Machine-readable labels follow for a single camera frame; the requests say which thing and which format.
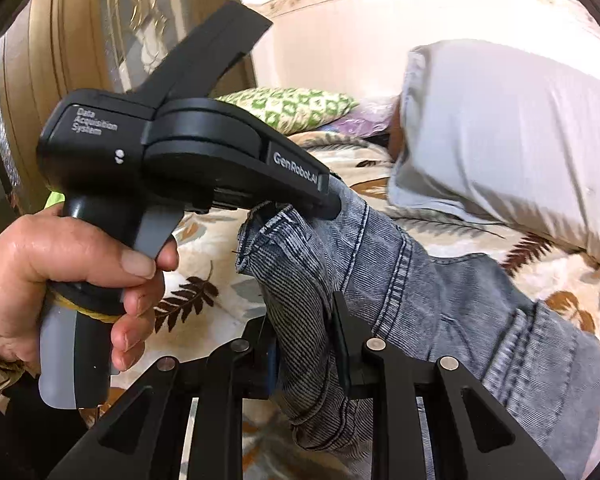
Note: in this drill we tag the green patterned pillow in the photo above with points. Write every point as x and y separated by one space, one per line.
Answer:
290 107

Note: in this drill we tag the cream bed headboard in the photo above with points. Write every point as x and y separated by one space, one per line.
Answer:
330 35

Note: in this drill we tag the grey pillow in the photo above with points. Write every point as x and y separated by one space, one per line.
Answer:
505 135

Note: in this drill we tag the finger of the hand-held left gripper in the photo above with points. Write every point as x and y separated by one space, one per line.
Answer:
300 175
215 40

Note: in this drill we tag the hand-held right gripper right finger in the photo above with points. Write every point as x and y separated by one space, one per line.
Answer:
352 360

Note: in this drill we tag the gold ornamented wardrobe door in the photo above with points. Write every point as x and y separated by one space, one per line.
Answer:
80 35

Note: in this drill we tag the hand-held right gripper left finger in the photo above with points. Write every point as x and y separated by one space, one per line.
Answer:
225 395

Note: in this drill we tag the grey-blue denim pants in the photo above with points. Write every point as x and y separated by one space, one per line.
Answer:
430 310

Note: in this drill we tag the cream leaf print fleece blanket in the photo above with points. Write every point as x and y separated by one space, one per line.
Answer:
215 245

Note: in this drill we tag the person's left hand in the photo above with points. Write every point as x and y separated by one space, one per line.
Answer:
20 270

